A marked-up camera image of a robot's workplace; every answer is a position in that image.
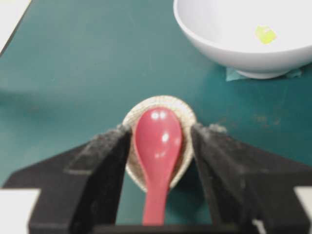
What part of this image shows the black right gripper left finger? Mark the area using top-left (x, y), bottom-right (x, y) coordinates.
top-left (0, 125), bottom-right (131, 234)

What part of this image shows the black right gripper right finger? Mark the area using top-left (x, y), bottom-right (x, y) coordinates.
top-left (190, 123), bottom-right (312, 234)

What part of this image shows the red plastic spoon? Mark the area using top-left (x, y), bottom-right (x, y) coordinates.
top-left (134, 107), bottom-right (183, 226)

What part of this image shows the yellow hexagonal prism block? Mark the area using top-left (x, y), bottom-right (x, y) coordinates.
top-left (255, 26), bottom-right (277, 44)

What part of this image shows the speckled spoon rest dish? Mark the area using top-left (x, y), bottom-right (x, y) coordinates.
top-left (121, 95), bottom-right (197, 193)

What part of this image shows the white round bowl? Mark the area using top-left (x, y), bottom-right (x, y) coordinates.
top-left (173, 0), bottom-right (312, 79)

